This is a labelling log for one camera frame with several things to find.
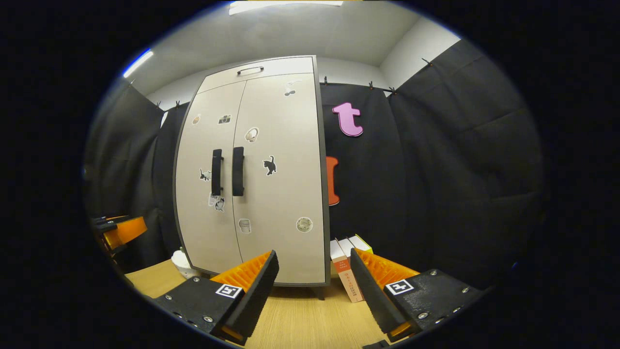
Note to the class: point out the plain white carton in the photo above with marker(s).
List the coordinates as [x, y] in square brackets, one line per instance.
[348, 242]

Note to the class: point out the white rounded container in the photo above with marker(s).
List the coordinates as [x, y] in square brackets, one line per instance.
[181, 265]

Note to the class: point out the white shoe cabinet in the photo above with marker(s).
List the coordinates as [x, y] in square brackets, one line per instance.
[327, 203]

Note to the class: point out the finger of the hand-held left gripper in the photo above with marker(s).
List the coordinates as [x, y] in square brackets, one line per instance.
[126, 231]
[114, 219]

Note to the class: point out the ceiling light panel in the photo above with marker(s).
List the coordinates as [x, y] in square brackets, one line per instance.
[137, 63]
[286, 6]

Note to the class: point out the white cabinet door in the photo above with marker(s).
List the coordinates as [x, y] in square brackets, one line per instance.
[193, 218]
[290, 194]

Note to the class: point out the white carton with yellow edge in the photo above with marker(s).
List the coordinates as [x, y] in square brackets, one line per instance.
[361, 241]

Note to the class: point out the black backdrop cloth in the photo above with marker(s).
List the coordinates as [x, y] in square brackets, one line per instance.
[460, 169]
[131, 160]

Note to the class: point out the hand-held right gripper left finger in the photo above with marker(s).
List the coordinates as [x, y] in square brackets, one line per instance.
[254, 300]

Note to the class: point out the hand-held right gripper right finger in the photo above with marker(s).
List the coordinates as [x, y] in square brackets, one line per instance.
[370, 295]

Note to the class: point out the orange and white carton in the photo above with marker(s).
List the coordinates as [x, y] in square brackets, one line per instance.
[346, 278]

